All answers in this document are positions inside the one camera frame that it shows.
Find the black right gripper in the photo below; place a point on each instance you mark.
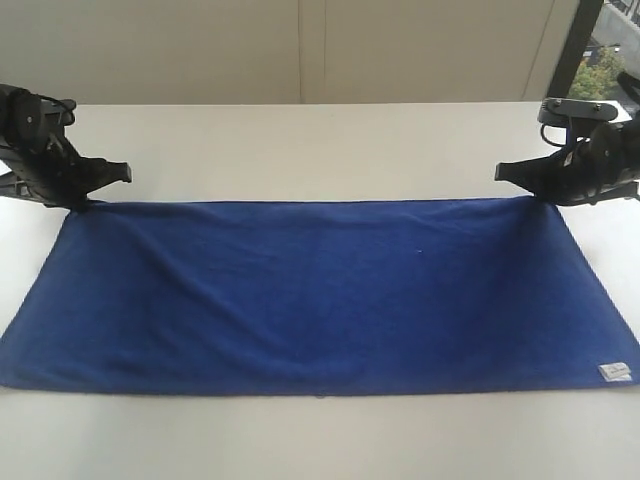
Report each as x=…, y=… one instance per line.
x=603, y=167

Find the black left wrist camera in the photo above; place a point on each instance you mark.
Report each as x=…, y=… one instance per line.
x=62, y=109

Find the blue microfiber towel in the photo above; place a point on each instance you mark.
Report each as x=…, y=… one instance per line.
x=322, y=299

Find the green tree outside window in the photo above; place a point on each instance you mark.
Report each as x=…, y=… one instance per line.
x=596, y=76

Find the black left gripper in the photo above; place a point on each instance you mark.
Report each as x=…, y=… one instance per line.
x=38, y=155

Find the black window frame post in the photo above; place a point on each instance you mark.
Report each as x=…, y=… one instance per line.
x=579, y=33

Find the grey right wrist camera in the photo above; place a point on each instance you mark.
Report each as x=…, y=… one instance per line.
x=558, y=112

